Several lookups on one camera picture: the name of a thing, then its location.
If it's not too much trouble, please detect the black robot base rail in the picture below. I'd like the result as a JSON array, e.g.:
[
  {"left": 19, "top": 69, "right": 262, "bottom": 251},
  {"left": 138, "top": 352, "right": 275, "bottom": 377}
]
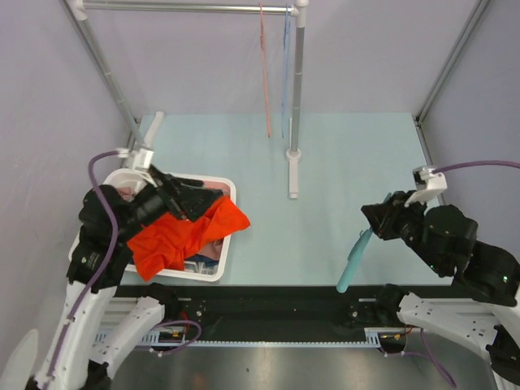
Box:
[{"left": 113, "top": 284, "right": 468, "bottom": 340}]

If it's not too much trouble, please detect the aluminium corner frame post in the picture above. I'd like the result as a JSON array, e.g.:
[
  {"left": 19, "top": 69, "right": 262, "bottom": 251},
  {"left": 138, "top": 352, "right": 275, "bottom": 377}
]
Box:
[{"left": 413, "top": 0, "right": 491, "bottom": 123}]

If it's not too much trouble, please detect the blue t shirt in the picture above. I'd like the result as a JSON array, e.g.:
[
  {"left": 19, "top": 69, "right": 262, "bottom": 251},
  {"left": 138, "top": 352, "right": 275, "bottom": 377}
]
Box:
[{"left": 184, "top": 253, "right": 219, "bottom": 268}]

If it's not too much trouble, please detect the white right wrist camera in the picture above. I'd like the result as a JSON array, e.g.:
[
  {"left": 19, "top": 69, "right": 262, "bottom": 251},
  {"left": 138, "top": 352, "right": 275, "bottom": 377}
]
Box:
[{"left": 405, "top": 166, "right": 448, "bottom": 207}]

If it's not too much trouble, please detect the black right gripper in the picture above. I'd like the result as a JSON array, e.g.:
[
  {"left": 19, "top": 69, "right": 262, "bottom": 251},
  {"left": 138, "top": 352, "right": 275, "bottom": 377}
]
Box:
[{"left": 359, "top": 188, "right": 444, "bottom": 272}]

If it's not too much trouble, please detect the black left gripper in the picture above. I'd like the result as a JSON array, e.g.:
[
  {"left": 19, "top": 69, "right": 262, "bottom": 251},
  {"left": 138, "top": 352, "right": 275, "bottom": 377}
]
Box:
[{"left": 115, "top": 162, "right": 223, "bottom": 241}]

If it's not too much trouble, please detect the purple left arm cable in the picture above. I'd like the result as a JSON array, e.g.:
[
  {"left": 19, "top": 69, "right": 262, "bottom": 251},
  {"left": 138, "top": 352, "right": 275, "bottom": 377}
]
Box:
[{"left": 42, "top": 149, "right": 202, "bottom": 379}]

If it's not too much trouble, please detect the pink printed t shirt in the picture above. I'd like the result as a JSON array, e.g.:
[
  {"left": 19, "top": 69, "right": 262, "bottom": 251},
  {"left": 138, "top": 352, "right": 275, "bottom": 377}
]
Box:
[{"left": 117, "top": 180, "right": 230, "bottom": 261}]

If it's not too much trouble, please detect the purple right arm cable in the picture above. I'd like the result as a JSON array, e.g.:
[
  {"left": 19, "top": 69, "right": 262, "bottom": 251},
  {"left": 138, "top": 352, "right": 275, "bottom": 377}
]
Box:
[{"left": 414, "top": 160, "right": 520, "bottom": 387}]

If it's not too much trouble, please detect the pink clothes hanger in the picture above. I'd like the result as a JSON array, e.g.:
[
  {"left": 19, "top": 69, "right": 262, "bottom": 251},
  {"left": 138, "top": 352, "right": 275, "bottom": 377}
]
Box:
[{"left": 258, "top": 2, "right": 272, "bottom": 138}]

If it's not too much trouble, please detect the white slotted cable duct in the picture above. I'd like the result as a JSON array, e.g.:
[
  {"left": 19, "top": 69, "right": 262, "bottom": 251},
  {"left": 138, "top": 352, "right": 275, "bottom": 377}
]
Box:
[{"left": 93, "top": 327, "right": 383, "bottom": 349}]

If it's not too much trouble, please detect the metal clothes rack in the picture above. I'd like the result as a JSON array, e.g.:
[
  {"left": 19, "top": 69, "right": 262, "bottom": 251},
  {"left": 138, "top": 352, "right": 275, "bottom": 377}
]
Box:
[{"left": 62, "top": 1, "right": 309, "bottom": 199}]

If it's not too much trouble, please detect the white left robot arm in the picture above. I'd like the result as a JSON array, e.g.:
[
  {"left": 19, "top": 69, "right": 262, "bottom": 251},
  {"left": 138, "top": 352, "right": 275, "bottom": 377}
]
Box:
[{"left": 24, "top": 166, "right": 224, "bottom": 389}]

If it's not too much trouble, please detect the teal clothes hanger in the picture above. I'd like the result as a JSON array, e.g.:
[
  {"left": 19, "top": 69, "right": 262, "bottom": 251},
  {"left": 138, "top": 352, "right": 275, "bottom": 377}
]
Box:
[{"left": 336, "top": 193, "right": 393, "bottom": 294}]

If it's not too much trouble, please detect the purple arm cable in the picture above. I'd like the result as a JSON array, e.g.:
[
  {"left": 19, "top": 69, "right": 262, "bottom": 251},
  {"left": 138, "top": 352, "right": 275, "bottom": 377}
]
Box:
[
  {"left": 42, "top": 149, "right": 202, "bottom": 379},
  {"left": 414, "top": 160, "right": 520, "bottom": 387}
]

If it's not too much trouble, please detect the orange t shirt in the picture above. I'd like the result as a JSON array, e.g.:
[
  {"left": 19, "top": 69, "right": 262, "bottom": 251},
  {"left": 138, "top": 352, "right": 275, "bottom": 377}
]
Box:
[{"left": 128, "top": 196, "right": 250, "bottom": 281}]

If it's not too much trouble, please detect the light blue clothes hanger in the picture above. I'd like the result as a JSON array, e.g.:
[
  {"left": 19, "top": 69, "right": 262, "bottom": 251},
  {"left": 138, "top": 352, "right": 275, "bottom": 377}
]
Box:
[{"left": 280, "top": 4, "right": 291, "bottom": 138}]

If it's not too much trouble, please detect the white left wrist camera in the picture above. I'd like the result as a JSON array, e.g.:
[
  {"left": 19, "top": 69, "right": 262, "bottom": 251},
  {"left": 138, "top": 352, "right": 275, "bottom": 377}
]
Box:
[{"left": 115, "top": 147, "right": 154, "bottom": 172}]

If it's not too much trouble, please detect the white plastic laundry basket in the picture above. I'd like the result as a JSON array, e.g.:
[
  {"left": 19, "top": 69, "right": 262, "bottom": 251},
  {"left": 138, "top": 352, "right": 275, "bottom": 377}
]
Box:
[{"left": 67, "top": 169, "right": 235, "bottom": 287}]

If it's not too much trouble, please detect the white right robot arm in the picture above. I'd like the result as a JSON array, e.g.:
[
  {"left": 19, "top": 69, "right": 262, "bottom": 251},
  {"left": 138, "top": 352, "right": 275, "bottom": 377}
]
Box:
[{"left": 361, "top": 191, "right": 519, "bottom": 389}]

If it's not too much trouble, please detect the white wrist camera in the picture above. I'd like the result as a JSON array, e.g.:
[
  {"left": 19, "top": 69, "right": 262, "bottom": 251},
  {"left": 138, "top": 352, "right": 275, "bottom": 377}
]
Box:
[
  {"left": 405, "top": 166, "right": 448, "bottom": 207},
  {"left": 115, "top": 147, "right": 154, "bottom": 172}
]

